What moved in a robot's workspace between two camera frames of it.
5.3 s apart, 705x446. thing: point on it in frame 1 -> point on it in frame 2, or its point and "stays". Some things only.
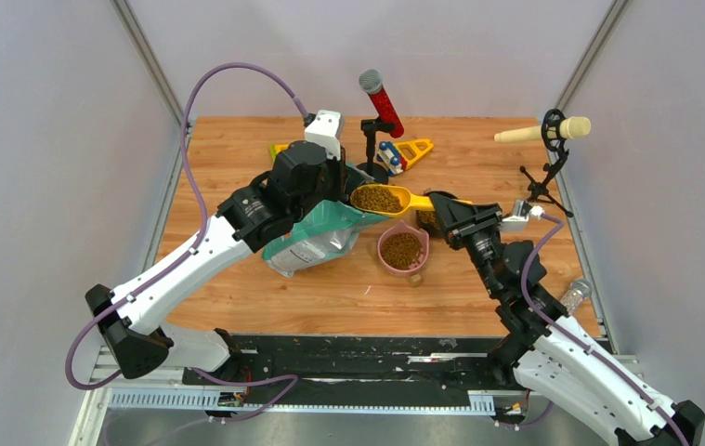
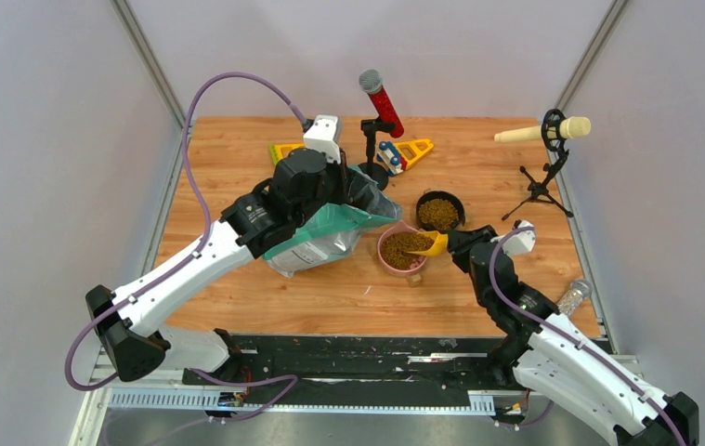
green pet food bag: x=327 y=237 stays
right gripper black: x=463 y=221 -> x=459 y=242
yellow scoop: x=379 y=201 -> x=439 y=246
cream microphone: x=570 y=127 stays
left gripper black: x=341 y=172 stays
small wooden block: x=415 y=281 stays
